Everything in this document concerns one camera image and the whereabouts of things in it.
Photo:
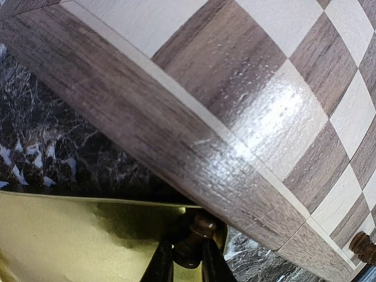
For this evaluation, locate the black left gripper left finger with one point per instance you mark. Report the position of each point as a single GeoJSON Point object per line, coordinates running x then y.
{"type": "Point", "coordinates": [160, 267]}

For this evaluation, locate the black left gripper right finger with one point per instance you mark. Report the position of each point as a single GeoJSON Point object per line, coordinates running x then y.
{"type": "Point", "coordinates": [214, 267]}

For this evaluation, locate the dark chess piece fourteenth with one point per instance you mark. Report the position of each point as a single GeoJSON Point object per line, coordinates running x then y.
{"type": "Point", "coordinates": [188, 251]}

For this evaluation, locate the gold metal tray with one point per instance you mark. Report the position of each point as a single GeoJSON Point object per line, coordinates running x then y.
{"type": "Point", "coordinates": [52, 238]}

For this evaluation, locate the wooden chess board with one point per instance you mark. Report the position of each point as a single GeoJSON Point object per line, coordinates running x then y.
{"type": "Point", "coordinates": [262, 112]}

